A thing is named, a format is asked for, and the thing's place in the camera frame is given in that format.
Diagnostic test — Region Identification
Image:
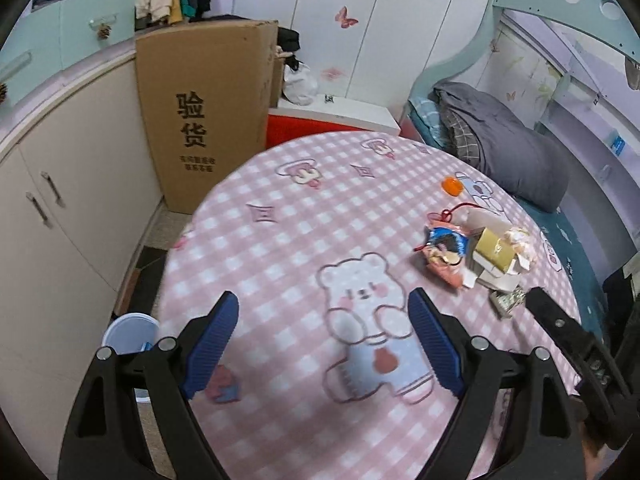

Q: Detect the flat white box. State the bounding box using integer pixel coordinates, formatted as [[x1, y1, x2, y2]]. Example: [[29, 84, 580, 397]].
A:
[[469, 255, 532, 294]]

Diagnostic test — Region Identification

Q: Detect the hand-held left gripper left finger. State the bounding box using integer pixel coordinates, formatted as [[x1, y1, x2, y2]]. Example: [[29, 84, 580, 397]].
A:
[[56, 289, 241, 480]]

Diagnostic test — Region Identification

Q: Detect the gold paper box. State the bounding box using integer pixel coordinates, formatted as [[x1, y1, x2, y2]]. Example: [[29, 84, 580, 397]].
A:
[[472, 227, 519, 274]]

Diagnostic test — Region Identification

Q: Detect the white plastic bucket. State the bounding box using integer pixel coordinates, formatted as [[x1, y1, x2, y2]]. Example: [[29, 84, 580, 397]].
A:
[[101, 312, 162, 404]]

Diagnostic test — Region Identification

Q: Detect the mint green drawer unit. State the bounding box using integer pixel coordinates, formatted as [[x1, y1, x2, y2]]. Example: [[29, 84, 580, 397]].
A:
[[0, 0, 139, 107]]

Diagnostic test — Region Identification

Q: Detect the teal bedsheet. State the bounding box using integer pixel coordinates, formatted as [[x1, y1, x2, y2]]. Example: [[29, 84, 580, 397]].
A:
[[519, 200, 612, 343]]

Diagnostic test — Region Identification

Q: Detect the tall brown cardboard box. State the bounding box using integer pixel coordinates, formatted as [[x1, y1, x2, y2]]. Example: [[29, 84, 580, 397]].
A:
[[135, 20, 287, 216]]

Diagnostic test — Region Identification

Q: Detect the printed grey wrapper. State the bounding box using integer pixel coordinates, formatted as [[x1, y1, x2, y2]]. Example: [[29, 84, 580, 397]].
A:
[[489, 287, 527, 319]]

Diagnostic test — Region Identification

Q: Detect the mint green bed frame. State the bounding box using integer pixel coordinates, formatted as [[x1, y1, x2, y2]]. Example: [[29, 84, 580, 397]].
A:
[[409, 0, 640, 126]]

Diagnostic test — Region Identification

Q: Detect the black item on nightstand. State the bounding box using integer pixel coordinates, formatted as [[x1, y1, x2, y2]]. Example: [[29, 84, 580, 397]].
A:
[[276, 27, 302, 72]]

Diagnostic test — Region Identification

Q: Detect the red cord pouch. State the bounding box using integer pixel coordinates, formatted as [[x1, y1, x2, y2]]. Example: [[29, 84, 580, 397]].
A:
[[426, 200, 482, 227]]

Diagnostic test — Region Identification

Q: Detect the red and white box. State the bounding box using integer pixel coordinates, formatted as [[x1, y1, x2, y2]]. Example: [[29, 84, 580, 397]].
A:
[[270, 94, 402, 137]]

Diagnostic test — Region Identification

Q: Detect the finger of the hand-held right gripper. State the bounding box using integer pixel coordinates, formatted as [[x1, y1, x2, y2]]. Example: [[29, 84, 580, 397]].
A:
[[524, 286, 614, 387]]

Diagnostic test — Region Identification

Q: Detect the grey quilt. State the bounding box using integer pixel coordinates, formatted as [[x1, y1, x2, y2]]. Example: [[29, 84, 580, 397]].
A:
[[432, 81, 571, 212]]

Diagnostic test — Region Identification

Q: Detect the metal cabinet handle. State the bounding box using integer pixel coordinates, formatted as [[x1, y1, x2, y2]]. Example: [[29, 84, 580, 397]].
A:
[[41, 172, 66, 209], [26, 192, 51, 229]]

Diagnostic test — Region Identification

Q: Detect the white cabinet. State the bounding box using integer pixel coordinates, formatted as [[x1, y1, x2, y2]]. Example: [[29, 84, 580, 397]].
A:
[[0, 45, 167, 461]]

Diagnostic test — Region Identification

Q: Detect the white plastic bag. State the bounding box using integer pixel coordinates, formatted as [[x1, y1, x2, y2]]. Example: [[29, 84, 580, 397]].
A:
[[282, 64, 319, 107]]

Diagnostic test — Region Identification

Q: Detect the pink checked blanket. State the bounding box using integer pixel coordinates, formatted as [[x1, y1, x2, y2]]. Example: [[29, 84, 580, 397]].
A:
[[159, 131, 585, 480]]

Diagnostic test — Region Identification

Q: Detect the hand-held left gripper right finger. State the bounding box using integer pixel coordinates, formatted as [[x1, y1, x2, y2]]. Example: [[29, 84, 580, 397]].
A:
[[406, 286, 587, 480]]

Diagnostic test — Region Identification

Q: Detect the blue checked pillow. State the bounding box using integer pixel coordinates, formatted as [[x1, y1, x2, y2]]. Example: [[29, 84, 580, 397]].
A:
[[407, 97, 457, 155]]

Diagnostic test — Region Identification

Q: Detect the lavender bedside shelf unit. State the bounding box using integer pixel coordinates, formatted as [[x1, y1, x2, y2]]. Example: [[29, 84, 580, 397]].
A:
[[477, 10, 640, 243]]

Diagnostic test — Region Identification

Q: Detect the red storage box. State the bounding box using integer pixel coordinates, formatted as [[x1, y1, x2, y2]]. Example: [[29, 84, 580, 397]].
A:
[[265, 114, 363, 150]]

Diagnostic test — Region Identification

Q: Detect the colourful cartoon snack packet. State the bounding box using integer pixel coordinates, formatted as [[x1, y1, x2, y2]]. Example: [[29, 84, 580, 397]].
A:
[[414, 225, 474, 292]]

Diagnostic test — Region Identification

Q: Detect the crumpled white tissue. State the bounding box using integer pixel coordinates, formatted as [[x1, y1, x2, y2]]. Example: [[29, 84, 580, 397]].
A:
[[502, 224, 539, 267]]

